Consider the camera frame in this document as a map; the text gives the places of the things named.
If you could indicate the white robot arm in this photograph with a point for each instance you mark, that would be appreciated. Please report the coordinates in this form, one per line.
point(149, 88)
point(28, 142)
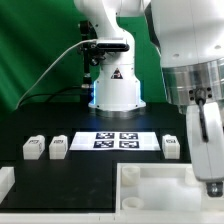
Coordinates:
point(189, 36)

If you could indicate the black camera on mount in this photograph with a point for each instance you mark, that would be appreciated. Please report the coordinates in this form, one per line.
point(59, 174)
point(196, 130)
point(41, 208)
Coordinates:
point(94, 53)

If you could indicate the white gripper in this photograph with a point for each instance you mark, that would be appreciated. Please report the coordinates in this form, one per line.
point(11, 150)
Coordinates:
point(207, 157)

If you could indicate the white square tabletop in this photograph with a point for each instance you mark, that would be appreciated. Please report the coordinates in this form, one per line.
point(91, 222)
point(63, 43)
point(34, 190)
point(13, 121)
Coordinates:
point(161, 194)

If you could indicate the white sheet with fiducial tags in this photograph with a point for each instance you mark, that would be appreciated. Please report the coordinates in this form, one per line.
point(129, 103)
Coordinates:
point(137, 141)

